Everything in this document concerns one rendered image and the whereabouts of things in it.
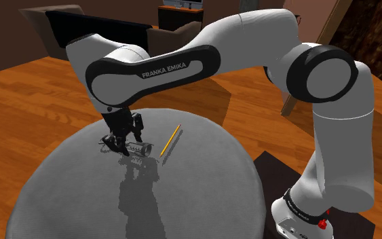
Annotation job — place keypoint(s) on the dark desk with monitor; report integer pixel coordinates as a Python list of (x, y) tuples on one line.
[(177, 18)]

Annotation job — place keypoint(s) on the dark robot stand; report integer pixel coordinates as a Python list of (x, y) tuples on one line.
[(276, 175)]

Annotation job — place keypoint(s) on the dark metal cylinder tool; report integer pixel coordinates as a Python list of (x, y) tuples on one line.
[(142, 149)]

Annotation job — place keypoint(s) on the yellow pencil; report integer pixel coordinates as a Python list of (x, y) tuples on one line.
[(170, 140)]

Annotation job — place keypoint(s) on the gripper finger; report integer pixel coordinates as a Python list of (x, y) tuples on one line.
[(138, 127), (116, 141)]

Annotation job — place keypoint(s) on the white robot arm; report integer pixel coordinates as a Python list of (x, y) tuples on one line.
[(339, 139)]

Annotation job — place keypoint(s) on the round grey ottoman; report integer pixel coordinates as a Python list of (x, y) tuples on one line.
[(194, 198)]

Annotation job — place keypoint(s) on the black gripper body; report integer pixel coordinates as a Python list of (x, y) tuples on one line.
[(119, 122)]

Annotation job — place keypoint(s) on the leaning wooden framed board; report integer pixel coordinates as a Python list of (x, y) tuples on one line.
[(329, 28)]

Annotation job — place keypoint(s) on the brown armchair with black seat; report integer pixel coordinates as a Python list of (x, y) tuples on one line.
[(38, 26)]

